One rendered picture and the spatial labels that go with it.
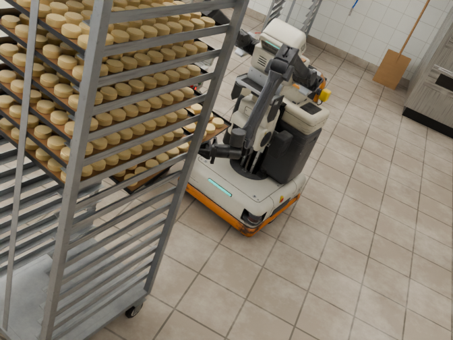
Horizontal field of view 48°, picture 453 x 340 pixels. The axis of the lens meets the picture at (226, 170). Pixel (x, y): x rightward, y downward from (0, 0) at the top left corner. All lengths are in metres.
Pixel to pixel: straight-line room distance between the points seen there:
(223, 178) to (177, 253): 0.56
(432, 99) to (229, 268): 3.58
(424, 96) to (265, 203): 3.19
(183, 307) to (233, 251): 0.57
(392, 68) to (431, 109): 0.91
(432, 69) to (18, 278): 4.57
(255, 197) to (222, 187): 0.22
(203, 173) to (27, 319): 1.39
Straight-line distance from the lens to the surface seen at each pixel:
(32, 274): 2.52
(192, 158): 1.98
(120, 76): 1.44
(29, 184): 2.15
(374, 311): 3.27
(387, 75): 6.61
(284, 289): 3.04
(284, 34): 2.67
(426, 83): 5.83
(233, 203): 3.10
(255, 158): 3.23
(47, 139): 1.62
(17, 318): 2.38
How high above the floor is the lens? 2.07
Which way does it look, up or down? 34 degrees down
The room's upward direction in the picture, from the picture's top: 21 degrees clockwise
